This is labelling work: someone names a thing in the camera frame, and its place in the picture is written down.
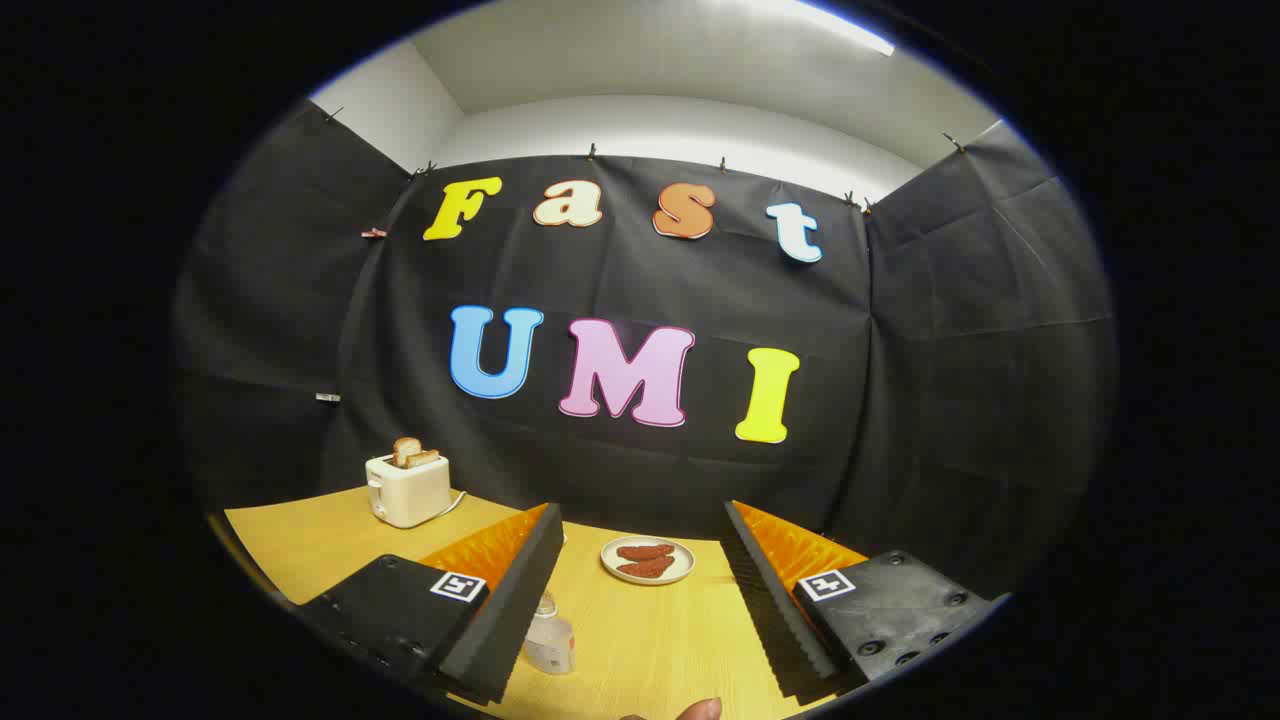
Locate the white round plate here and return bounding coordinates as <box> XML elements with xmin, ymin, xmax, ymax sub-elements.
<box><xmin>600</xmin><ymin>536</ymin><xmax>697</xmax><ymax>586</ymax></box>

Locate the clear juice bottle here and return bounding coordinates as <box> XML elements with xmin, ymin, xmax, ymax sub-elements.
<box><xmin>522</xmin><ymin>590</ymin><xmax>577</xmax><ymax>676</ymax></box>

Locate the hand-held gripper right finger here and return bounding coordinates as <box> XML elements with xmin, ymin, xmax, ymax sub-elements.
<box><xmin>722</xmin><ymin>500</ymin><xmax>1011</xmax><ymax>701</ymax></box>

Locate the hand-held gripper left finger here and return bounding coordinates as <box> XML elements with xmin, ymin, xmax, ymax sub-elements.
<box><xmin>290</xmin><ymin>503</ymin><xmax>566</xmax><ymax>706</ymax></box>

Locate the cream toaster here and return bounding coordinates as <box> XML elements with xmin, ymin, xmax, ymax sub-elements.
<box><xmin>365</xmin><ymin>452</ymin><xmax>453</xmax><ymax>529</ymax></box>

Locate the wooden table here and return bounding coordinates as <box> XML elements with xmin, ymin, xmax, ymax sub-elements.
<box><xmin>210</xmin><ymin>485</ymin><xmax>871</xmax><ymax>720</ymax></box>

